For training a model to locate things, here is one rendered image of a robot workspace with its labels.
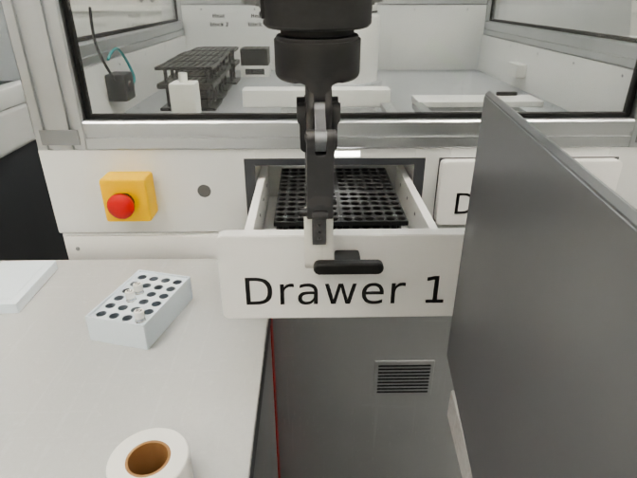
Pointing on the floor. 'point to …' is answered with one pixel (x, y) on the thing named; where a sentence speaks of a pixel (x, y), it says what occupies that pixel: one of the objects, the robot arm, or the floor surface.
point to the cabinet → (336, 377)
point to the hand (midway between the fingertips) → (318, 238)
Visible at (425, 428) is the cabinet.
